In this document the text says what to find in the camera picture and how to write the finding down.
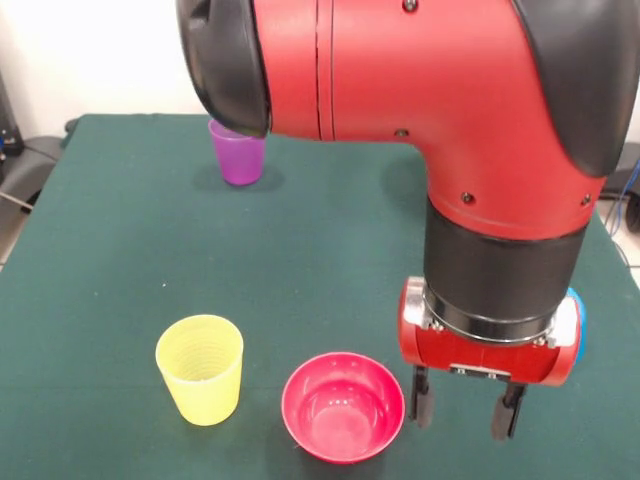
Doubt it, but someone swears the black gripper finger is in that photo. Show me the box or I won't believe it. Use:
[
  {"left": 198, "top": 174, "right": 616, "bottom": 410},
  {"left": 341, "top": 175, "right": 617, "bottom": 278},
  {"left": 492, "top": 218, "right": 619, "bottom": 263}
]
[
  {"left": 408, "top": 364, "right": 434, "bottom": 429},
  {"left": 490, "top": 380, "right": 529, "bottom": 441}
]

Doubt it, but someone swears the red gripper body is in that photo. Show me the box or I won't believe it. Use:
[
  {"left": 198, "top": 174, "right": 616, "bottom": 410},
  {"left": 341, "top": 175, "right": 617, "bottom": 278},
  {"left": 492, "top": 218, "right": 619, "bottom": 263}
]
[{"left": 397, "top": 275, "right": 584, "bottom": 388}]

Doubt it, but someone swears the red bowl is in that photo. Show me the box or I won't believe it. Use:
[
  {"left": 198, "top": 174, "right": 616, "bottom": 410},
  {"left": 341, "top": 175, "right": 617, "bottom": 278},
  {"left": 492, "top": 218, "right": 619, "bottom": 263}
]
[{"left": 281, "top": 352, "right": 407, "bottom": 465}]

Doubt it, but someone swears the blue bowl with ribbed bottom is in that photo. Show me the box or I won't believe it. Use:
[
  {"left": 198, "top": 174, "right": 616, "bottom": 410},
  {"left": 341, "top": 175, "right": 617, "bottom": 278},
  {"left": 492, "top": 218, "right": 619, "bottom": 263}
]
[{"left": 567, "top": 287, "right": 587, "bottom": 365}]

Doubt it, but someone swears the purple cup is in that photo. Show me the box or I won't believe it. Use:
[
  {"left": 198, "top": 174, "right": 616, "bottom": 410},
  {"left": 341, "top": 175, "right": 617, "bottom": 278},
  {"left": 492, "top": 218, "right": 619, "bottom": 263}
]
[{"left": 208, "top": 118, "right": 267, "bottom": 187}]

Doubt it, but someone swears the yellow ribbed cup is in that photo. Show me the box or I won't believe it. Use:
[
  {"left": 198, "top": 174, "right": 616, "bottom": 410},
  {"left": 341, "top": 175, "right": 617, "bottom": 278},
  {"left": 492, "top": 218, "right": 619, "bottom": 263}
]
[{"left": 155, "top": 314, "right": 245, "bottom": 427}]

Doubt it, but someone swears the black base with knob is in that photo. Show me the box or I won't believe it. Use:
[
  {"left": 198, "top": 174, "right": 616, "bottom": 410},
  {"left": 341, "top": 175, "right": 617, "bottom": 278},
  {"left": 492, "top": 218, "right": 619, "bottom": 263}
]
[{"left": 602, "top": 149, "right": 640, "bottom": 201}]

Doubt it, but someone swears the dark green tablecloth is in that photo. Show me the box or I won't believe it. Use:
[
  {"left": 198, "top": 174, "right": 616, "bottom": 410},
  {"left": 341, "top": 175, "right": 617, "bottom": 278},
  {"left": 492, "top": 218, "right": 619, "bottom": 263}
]
[{"left": 0, "top": 113, "right": 640, "bottom": 480}]

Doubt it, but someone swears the grey chair base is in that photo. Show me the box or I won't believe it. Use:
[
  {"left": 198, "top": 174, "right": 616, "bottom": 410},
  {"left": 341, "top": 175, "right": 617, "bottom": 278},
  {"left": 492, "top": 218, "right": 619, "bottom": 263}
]
[{"left": 0, "top": 134, "right": 66, "bottom": 214}]

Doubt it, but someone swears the blue cable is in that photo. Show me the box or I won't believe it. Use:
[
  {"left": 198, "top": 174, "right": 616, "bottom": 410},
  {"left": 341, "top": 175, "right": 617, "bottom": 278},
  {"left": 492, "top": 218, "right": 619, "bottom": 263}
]
[{"left": 605, "top": 158, "right": 640, "bottom": 239}]

